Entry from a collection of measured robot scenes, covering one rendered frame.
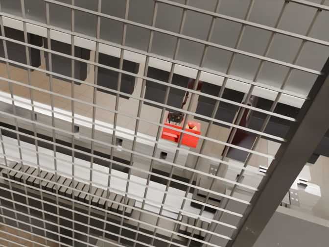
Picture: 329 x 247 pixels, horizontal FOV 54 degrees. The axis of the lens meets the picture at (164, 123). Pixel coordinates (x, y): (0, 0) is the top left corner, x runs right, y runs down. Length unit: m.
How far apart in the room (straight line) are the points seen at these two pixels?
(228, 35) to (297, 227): 0.49
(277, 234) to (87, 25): 0.73
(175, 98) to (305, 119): 0.90
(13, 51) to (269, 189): 1.17
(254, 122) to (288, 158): 0.87
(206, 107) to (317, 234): 0.57
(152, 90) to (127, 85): 0.09
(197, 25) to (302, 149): 0.58
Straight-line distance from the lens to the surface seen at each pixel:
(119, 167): 1.46
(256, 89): 0.89
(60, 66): 1.29
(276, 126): 1.21
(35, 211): 1.22
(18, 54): 1.37
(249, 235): 0.43
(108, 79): 1.23
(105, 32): 0.94
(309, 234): 0.84
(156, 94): 1.19
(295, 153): 0.33
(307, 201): 1.49
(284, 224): 0.81
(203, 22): 0.85
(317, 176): 3.21
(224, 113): 1.19
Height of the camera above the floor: 1.88
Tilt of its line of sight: 38 degrees down
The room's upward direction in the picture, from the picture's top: 13 degrees clockwise
